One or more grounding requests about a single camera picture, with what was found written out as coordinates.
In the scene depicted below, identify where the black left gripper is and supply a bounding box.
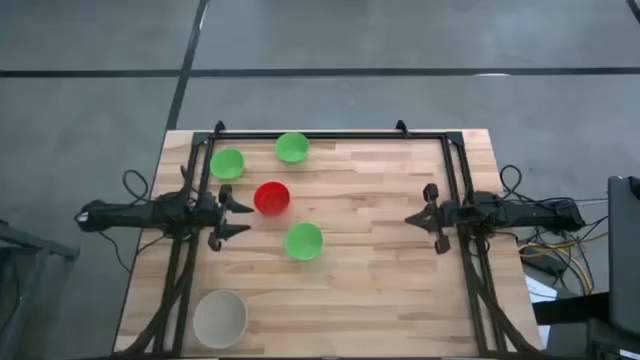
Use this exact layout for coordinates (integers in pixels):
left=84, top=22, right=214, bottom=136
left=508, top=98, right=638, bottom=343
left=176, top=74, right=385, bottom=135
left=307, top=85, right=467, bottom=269
left=199, top=184, right=256, bottom=253

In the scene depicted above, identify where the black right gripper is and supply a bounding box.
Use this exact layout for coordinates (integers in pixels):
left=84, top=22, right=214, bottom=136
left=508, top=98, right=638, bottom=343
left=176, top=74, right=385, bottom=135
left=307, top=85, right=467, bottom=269
left=404, top=183, right=459, bottom=256

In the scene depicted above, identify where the red plastic bowl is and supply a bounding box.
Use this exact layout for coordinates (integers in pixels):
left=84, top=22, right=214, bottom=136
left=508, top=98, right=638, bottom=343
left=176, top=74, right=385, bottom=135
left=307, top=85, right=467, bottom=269
left=253, top=181, right=292, bottom=218

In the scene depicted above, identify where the green plastic bowl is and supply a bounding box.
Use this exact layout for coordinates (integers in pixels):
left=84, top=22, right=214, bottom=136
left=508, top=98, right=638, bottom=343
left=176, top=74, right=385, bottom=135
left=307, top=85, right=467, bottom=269
left=284, top=222, right=325, bottom=262
left=274, top=131, right=311, bottom=166
left=209, top=147, right=246, bottom=182

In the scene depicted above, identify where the large beige bowl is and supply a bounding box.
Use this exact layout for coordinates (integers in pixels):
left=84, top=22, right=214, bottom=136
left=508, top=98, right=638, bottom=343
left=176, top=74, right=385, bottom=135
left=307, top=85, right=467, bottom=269
left=192, top=288, right=249, bottom=350

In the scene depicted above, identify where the black power adapter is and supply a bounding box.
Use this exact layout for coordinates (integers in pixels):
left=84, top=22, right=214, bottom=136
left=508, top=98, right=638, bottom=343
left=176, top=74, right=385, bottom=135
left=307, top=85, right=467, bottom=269
left=521, top=252, right=567, bottom=277

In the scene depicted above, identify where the white paper sheet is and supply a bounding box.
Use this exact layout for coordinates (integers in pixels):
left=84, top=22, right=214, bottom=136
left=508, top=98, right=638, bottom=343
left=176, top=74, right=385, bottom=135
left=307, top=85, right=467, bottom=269
left=524, top=274, right=557, bottom=304

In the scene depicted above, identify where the black beam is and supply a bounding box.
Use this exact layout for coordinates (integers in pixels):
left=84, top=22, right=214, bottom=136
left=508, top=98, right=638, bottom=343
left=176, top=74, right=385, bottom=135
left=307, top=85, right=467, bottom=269
left=531, top=291, right=611, bottom=326

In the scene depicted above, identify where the grey metal rack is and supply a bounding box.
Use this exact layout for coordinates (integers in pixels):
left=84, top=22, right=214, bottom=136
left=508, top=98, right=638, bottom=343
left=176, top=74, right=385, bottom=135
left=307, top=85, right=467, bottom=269
left=0, top=219, right=81, bottom=360

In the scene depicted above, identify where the dark grey monitor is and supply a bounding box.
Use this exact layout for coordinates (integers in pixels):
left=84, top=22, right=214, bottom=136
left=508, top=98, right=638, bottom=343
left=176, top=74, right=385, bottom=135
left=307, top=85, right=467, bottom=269
left=607, top=174, right=640, bottom=337

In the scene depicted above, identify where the dark box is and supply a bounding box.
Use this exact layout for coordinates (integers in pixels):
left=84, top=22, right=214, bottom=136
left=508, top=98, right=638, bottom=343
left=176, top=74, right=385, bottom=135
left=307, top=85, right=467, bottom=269
left=586, top=318, right=640, bottom=360

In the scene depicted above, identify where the black right arm cable loop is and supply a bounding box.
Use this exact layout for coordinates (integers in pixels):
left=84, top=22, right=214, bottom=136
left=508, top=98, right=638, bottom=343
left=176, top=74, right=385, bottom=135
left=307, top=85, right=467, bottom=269
left=499, top=164, right=524, bottom=201

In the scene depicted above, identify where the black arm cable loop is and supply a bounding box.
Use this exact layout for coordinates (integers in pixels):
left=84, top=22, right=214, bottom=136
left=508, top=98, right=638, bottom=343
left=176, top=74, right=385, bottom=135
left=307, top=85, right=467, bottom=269
left=499, top=164, right=524, bottom=201
left=121, top=169, right=152, bottom=204

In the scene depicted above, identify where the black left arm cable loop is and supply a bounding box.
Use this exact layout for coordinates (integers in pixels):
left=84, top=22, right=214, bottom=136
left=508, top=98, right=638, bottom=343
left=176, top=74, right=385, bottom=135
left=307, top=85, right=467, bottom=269
left=121, top=169, right=152, bottom=204

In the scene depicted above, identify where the black metal frame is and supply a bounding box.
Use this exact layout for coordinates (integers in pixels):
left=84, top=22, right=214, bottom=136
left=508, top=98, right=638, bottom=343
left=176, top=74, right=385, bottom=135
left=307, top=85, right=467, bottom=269
left=114, top=119, right=546, bottom=359

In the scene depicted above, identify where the black left arm trailing cable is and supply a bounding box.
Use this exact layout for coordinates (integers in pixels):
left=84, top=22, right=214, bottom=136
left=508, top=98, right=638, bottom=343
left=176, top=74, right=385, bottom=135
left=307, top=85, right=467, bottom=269
left=98, top=230, right=132, bottom=274

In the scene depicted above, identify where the yellow cable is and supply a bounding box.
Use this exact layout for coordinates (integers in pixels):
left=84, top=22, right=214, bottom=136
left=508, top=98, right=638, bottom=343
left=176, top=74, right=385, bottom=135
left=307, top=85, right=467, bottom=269
left=518, top=232, right=595, bottom=295

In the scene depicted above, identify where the black floor cable bundle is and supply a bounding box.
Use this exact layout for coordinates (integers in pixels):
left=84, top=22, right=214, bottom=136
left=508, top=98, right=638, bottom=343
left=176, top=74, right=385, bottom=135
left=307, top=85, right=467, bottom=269
left=519, top=197, right=610, bottom=296

